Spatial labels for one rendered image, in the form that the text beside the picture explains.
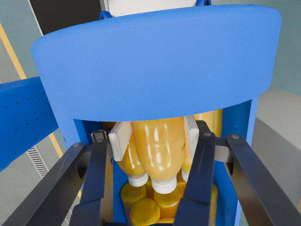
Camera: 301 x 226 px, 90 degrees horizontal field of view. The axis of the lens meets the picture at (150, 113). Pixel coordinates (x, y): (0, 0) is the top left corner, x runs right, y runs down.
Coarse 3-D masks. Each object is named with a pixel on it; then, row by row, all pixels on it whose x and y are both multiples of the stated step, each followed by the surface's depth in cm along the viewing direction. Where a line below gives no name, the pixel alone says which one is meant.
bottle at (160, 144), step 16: (144, 128) 17; (160, 128) 17; (176, 128) 17; (144, 144) 18; (160, 144) 17; (176, 144) 18; (144, 160) 19; (160, 160) 18; (176, 160) 19; (160, 176) 20
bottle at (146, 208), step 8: (144, 200) 35; (152, 200) 35; (136, 208) 34; (144, 208) 34; (152, 208) 34; (136, 216) 32; (144, 216) 32; (152, 216) 32; (160, 216) 33; (136, 224) 31; (144, 224) 31
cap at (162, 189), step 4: (152, 180) 23; (152, 184) 23; (156, 184) 22; (160, 184) 22; (164, 184) 22; (168, 184) 22; (172, 184) 22; (156, 188) 22; (160, 188) 22; (164, 188) 22; (168, 188) 22; (172, 188) 22; (160, 192) 22; (164, 192) 22; (168, 192) 22
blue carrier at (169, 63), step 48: (48, 48) 11; (96, 48) 9; (144, 48) 9; (192, 48) 9; (240, 48) 10; (48, 96) 14; (96, 96) 10; (144, 96) 10; (192, 96) 10; (240, 96) 11
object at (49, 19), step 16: (32, 0) 103; (48, 0) 103; (64, 0) 102; (80, 0) 101; (96, 0) 100; (48, 16) 106; (64, 16) 106; (80, 16) 105; (96, 16) 104; (48, 32) 110
